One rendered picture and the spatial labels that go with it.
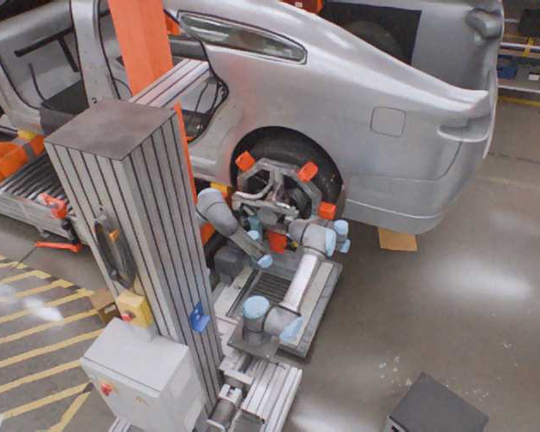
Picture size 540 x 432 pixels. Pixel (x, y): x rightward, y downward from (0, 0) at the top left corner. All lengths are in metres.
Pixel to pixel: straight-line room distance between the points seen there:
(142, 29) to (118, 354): 1.32
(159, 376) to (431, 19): 3.29
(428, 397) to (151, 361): 1.55
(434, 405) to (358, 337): 0.76
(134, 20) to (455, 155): 1.64
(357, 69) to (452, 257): 1.99
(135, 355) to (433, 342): 2.13
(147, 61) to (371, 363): 2.23
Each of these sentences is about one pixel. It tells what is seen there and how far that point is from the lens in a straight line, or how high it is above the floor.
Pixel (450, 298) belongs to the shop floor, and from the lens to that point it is 3.45.
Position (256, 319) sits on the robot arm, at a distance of 1.90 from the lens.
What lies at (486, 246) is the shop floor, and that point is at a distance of 3.95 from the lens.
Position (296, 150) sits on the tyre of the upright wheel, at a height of 1.17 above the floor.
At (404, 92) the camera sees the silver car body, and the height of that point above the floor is 1.63.
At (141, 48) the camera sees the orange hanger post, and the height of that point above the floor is 1.89.
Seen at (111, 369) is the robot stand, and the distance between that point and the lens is 1.65.
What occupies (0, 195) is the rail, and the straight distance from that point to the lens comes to 4.23.
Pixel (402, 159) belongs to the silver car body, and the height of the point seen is 1.27.
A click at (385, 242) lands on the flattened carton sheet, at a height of 0.01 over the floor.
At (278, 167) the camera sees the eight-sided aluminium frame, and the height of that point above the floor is 1.12.
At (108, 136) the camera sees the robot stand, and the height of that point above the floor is 2.03.
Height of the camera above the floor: 2.59
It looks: 44 degrees down
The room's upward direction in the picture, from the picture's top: 2 degrees counter-clockwise
